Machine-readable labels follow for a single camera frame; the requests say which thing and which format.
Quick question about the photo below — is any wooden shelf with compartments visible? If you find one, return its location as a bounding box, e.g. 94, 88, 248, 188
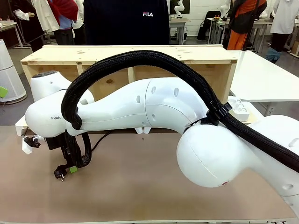
20, 44, 238, 105

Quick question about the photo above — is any wooden background desk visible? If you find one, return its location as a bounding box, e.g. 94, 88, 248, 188
0, 21, 25, 49

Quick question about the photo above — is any black power cable with plug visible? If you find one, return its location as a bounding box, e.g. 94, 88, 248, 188
53, 130, 113, 183

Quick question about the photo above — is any person in navy FILA sweater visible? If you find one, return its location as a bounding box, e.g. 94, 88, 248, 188
83, 0, 170, 46

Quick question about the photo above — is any mannequin in black coat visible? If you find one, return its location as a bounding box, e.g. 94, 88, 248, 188
11, 0, 45, 52

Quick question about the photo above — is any blue shoe cover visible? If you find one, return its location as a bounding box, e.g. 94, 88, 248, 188
265, 47, 283, 63

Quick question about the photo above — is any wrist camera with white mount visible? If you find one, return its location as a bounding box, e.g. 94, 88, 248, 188
21, 135, 44, 155

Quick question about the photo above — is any white air purifier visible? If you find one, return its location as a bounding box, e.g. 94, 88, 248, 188
0, 39, 27, 103

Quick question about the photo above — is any mannequin with red scarf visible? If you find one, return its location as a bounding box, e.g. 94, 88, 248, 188
48, 0, 79, 45

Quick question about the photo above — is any grey background table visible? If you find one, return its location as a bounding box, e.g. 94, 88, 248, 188
168, 18, 192, 45
251, 20, 273, 51

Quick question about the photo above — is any mannequin in orange black jacket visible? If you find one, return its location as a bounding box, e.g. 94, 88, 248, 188
227, 0, 267, 51

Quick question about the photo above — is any white side table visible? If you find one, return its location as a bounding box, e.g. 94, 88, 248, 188
230, 50, 299, 117

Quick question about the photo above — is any white power strip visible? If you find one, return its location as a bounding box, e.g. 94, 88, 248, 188
228, 98, 250, 122

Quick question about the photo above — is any black braided cable sleeve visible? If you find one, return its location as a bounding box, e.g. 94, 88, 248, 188
61, 49, 299, 174

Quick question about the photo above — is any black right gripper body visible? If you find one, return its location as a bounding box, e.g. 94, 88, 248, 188
47, 136, 68, 152

